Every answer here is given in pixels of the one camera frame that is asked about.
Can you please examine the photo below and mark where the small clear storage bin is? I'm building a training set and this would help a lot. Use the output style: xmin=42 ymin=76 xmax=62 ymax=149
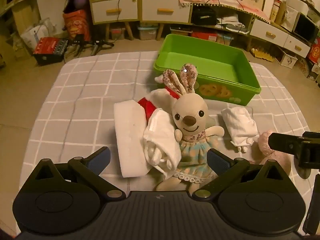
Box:
xmin=109 ymin=26 xmax=126 ymax=41

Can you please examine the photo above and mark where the egg carton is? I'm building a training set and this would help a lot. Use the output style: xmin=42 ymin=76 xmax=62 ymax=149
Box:
xmin=250 ymin=47 xmax=276 ymax=63

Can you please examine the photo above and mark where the grey checked blanket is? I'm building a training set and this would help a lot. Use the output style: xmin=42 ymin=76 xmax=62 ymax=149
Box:
xmin=21 ymin=51 xmax=310 ymax=205

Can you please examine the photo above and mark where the stack of papers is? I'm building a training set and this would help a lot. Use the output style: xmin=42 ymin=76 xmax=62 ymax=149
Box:
xmin=216 ymin=12 xmax=250 ymax=33

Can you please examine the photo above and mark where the white kitchen appliance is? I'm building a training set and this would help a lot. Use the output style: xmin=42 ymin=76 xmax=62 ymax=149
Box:
xmin=285 ymin=0 xmax=313 ymax=15

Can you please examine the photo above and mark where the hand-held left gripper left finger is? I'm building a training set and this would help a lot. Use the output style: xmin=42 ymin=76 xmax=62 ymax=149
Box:
xmin=32 ymin=146 xmax=126 ymax=202

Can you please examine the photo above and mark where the red black equipment box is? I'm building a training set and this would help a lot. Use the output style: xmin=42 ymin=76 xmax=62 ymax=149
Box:
xmin=33 ymin=37 xmax=68 ymax=66

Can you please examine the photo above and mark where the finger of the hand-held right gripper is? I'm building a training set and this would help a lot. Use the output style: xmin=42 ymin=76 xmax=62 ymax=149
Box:
xmin=268 ymin=132 xmax=304 ymax=156

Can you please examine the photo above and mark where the flat red box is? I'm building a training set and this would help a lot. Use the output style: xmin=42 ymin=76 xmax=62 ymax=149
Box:
xmin=191 ymin=31 xmax=218 ymax=43

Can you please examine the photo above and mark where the white printed box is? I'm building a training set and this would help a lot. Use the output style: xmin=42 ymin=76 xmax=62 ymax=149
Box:
xmin=276 ymin=49 xmax=298 ymax=68

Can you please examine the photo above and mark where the white cloth glove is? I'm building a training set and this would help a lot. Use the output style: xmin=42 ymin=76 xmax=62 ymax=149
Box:
xmin=143 ymin=110 xmax=182 ymax=179
xmin=221 ymin=107 xmax=260 ymax=153

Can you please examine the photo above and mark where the microwave oven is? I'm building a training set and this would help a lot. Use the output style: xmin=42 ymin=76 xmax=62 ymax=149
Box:
xmin=291 ymin=12 xmax=320 ymax=43

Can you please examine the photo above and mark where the pink plush toy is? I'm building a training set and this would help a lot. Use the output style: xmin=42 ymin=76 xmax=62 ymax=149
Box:
xmin=250 ymin=130 xmax=292 ymax=178

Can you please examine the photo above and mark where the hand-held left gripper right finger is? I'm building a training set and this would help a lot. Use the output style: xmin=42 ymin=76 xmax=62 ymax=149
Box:
xmin=191 ymin=148 xmax=283 ymax=201

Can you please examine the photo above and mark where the white towel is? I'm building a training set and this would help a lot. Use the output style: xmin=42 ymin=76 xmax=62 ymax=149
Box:
xmin=114 ymin=99 xmax=150 ymax=178

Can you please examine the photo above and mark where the long wooden sideboard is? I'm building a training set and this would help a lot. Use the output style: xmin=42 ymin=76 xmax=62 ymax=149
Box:
xmin=191 ymin=1 xmax=312 ymax=58

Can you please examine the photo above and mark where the wooden side shelf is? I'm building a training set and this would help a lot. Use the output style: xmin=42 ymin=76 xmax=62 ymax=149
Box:
xmin=0 ymin=0 xmax=41 ymax=68

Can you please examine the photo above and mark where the beige bunny plush doll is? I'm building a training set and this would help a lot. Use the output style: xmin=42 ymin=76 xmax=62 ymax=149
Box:
xmin=156 ymin=64 xmax=225 ymax=193

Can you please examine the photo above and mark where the green plastic box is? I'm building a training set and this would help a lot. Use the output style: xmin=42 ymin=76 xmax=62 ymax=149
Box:
xmin=153 ymin=34 xmax=261 ymax=107

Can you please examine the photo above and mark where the red white santa plush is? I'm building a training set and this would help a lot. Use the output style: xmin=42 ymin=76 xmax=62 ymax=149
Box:
xmin=137 ymin=74 xmax=183 ymax=120

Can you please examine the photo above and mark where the red gift box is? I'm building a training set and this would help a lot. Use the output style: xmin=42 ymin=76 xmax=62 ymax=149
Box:
xmin=306 ymin=37 xmax=320 ymax=66

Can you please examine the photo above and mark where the black tripod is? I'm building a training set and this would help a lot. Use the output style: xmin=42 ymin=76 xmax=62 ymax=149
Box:
xmin=64 ymin=34 xmax=115 ymax=57

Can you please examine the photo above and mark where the black storage case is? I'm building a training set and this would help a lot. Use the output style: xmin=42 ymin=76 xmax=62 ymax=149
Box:
xmin=192 ymin=6 xmax=217 ymax=26

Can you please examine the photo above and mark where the white drawer wooden handle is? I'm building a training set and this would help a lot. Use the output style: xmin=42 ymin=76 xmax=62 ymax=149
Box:
xmin=91 ymin=0 xmax=139 ymax=23
xmin=250 ymin=19 xmax=288 ymax=46
xmin=142 ymin=0 xmax=192 ymax=23
xmin=284 ymin=34 xmax=311 ymax=58

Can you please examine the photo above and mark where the orange printed bag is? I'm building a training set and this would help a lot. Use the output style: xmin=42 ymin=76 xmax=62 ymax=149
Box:
xmin=62 ymin=9 xmax=91 ymax=42

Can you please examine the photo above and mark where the white plastic bag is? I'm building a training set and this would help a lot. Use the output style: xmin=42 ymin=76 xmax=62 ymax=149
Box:
xmin=20 ymin=17 xmax=55 ymax=51

